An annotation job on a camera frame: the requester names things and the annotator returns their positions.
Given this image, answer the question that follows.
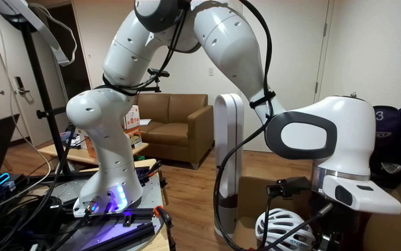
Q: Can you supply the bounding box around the white bicycle helmet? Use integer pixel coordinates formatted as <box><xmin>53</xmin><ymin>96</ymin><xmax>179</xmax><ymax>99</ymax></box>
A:
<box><xmin>255</xmin><ymin>207</ymin><xmax>315</xmax><ymax>251</ymax></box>

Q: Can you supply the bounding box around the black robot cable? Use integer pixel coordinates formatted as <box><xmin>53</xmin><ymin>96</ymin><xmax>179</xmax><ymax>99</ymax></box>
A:
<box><xmin>212</xmin><ymin>0</ymin><xmax>332</xmax><ymax>251</ymax></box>

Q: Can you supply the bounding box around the silver door handle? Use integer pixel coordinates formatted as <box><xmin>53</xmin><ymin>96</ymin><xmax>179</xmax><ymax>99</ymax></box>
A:
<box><xmin>16</xmin><ymin>76</ymin><xmax>35</xmax><ymax>104</ymax></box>

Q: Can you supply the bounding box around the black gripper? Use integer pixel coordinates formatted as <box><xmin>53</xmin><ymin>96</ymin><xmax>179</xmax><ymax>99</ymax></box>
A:
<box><xmin>307</xmin><ymin>192</ymin><xmax>361</xmax><ymax>251</ymax></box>

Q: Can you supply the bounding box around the white tower fan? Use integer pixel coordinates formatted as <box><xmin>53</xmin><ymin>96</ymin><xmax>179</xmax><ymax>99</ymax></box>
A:
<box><xmin>214</xmin><ymin>93</ymin><xmax>244</xmax><ymax>235</ymax></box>

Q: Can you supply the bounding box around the black camera stand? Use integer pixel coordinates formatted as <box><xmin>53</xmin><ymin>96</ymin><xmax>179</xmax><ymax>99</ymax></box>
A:
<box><xmin>0</xmin><ymin>0</ymin><xmax>76</xmax><ymax>177</ymax></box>

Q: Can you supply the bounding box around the orange black clamp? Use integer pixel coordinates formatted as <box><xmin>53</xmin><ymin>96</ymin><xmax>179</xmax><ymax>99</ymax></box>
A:
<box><xmin>154</xmin><ymin>206</ymin><xmax>177</xmax><ymax>251</ymax></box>

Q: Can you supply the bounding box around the wooden coffee table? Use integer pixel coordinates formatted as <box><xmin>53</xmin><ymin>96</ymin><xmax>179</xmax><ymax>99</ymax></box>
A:
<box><xmin>40</xmin><ymin>143</ymin><xmax>156</xmax><ymax>173</ymax></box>

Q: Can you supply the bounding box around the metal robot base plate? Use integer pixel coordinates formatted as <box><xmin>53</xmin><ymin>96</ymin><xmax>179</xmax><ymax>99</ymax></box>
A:
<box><xmin>58</xmin><ymin>174</ymin><xmax>170</xmax><ymax>251</ymax></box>

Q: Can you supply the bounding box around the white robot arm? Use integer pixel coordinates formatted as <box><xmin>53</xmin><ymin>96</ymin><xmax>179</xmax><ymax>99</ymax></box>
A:
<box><xmin>66</xmin><ymin>0</ymin><xmax>383</xmax><ymax>217</ymax></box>

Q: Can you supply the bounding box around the red white box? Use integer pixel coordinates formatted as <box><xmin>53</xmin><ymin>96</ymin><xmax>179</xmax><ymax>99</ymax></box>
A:
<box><xmin>124</xmin><ymin>104</ymin><xmax>143</xmax><ymax>145</ymax></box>

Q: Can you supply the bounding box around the brown far sofa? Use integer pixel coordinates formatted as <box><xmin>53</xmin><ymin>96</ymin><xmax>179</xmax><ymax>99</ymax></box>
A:
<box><xmin>136</xmin><ymin>93</ymin><xmax>215</xmax><ymax>168</ymax></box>

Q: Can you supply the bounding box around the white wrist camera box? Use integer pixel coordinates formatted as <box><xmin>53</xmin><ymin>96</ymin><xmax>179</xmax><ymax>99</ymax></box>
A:
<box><xmin>322</xmin><ymin>175</ymin><xmax>401</xmax><ymax>214</ymax></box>

